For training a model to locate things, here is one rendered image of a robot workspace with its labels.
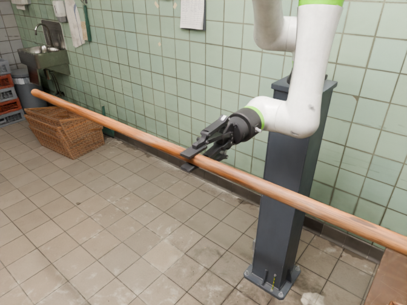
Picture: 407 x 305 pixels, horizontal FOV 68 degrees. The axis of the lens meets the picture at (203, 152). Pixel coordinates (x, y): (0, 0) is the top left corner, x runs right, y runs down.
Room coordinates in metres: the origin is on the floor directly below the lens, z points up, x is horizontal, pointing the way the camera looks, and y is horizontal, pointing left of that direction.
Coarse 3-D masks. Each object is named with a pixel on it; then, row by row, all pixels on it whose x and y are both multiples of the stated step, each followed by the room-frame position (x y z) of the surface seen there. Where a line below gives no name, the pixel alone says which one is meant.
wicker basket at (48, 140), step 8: (32, 128) 2.79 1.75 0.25; (40, 136) 2.77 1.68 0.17; (48, 136) 2.65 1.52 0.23; (48, 144) 2.74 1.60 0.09; (56, 144) 2.62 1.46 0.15; (64, 144) 2.52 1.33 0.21; (96, 144) 2.81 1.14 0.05; (104, 144) 2.89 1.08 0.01; (64, 152) 2.61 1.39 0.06; (80, 152) 2.64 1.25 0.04
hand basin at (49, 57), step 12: (48, 24) 3.72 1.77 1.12; (60, 24) 3.55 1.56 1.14; (48, 36) 3.76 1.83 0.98; (60, 36) 3.59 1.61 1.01; (24, 48) 3.59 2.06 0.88; (36, 48) 3.69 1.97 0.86; (48, 48) 3.73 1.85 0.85; (60, 48) 3.57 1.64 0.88; (24, 60) 3.45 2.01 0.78; (36, 60) 3.28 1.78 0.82; (48, 60) 3.36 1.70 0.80; (60, 60) 3.46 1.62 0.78; (36, 72) 3.36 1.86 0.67; (48, 72) 3.53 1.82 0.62; (60, 72) 3.47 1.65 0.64; (36, 84) 3.39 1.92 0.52; (60, 96) 3.71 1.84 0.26
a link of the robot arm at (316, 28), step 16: (304, 16) 0.86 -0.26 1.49; (320, 16) 0.84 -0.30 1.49; (336, 16) 0.84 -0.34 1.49; (304, 32) 0.85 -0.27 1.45; (320, 32) 0.83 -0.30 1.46; (304, 48) 0.84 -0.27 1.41; (320, 48) 0.83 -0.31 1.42; (304, 64) 0.83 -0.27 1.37; (320, 64) 0.82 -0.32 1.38; (304, 80) 0.82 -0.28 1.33; (320, 80) 0.82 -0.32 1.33; (288, 96) 0.84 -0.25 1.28; (304, 96) 0.80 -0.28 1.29; (320, 96) 0.81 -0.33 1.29; (288, 112) 0.81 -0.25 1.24; (304, 112) 0.79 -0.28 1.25; (288, 128) 0.80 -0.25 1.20; (304, 128) 0.78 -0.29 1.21
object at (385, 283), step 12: (384, 252) 0.88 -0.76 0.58; (396, 252) 0.88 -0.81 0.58; (384, 264) 0.82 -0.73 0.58; (396, 264) 0.82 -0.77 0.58; (384, 276) 0.77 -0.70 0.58; (396, 276) 0.77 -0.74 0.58; (372, 288) 0.71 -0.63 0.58; (384, 288) 0.71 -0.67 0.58; (396, 288) 0.71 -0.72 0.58; (372, 300) 0.67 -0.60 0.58; (384, 300) 0.67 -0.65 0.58; (396, 300) 0.67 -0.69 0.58
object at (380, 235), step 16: (48, 96) 1.05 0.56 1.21; (80, 112) 0.91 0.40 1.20; (112, 128) 0.81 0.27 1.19; (128, 128) 0.77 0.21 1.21; (160, 144) 0.69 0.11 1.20; (192, 160) 0.61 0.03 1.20; (208, 160) 0.60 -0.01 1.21; (224, 176) 0.56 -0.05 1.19; (240, 176) 0.54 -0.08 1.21; (272, 192) 0.49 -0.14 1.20; (288, 192) 0.47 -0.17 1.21; (304, 208) 0.44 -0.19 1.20; (320, 208) 0.43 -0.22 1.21; (336, 224) 0.40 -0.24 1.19; (352, 224) 0.39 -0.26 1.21; (368, 224) 0.39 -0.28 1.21; (384, 240) 0.36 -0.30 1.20; (400, 240) 0.35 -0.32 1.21
